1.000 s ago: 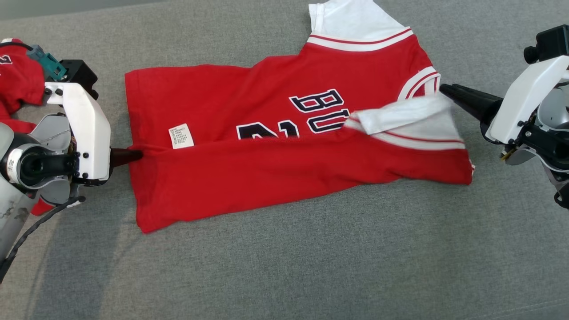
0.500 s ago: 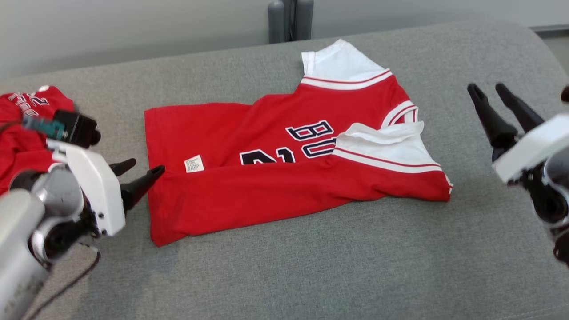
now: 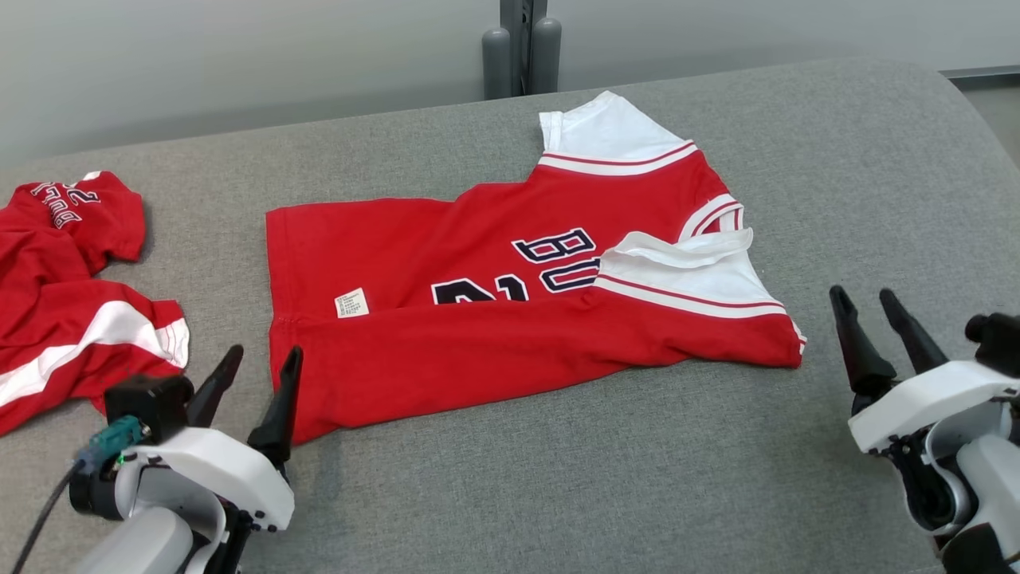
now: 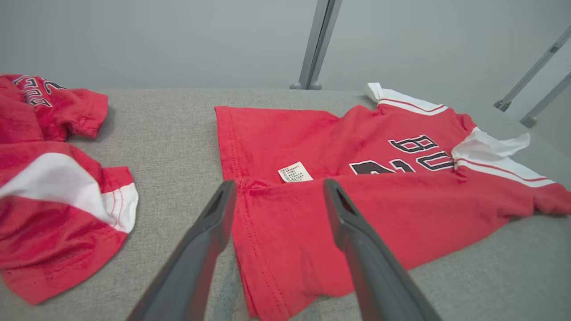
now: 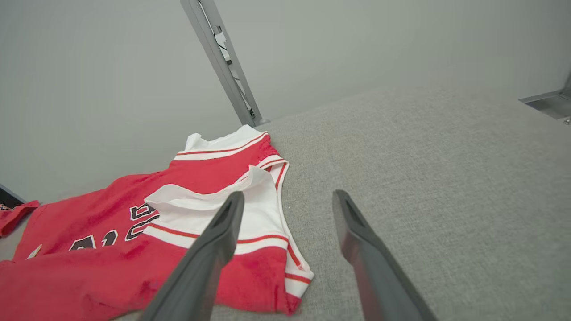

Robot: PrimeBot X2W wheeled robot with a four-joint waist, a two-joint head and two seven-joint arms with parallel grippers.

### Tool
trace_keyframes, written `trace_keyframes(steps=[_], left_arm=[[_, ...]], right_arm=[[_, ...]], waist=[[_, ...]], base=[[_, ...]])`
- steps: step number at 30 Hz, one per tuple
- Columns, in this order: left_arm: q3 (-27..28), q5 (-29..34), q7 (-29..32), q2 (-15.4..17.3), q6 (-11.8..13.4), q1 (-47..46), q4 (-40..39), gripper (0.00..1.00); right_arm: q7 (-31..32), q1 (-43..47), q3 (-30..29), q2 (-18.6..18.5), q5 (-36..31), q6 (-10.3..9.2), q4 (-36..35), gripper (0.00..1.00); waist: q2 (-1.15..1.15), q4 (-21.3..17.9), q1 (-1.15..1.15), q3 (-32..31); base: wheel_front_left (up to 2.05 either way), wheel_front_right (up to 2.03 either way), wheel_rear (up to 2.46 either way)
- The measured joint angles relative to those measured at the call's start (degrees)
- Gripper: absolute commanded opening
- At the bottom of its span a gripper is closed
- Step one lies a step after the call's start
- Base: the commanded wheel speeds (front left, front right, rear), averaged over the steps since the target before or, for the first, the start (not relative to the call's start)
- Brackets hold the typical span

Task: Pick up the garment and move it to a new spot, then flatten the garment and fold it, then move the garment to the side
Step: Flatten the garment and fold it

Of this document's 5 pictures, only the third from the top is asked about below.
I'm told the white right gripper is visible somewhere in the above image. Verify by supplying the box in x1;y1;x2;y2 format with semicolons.
829;285;1020;455

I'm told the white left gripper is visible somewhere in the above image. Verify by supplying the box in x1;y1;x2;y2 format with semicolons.
68;344;304;533

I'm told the red basketball shorts white stripe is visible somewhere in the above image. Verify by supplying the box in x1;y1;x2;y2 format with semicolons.
0;170;190;438

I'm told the red white basketball jersey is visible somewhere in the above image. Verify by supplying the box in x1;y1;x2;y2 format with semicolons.
265;90;807;445

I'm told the grey partition post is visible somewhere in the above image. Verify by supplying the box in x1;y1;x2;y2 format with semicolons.
481;0;563;100

